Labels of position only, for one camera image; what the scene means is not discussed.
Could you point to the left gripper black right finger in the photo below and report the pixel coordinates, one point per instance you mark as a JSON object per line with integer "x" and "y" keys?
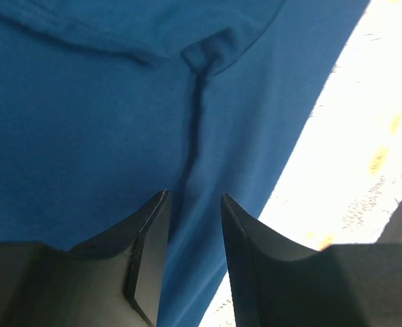
{"x": 278, "y": 282}

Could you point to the blue t shirt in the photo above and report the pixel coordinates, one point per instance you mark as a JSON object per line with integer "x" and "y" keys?
{"x": 104, "y": 103}

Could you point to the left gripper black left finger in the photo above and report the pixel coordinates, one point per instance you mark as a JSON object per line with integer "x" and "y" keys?
{"x": 112, "y": 279}

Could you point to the floral patterned table mat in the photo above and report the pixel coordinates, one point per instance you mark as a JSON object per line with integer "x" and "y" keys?
{"x": 343, "y": 180}

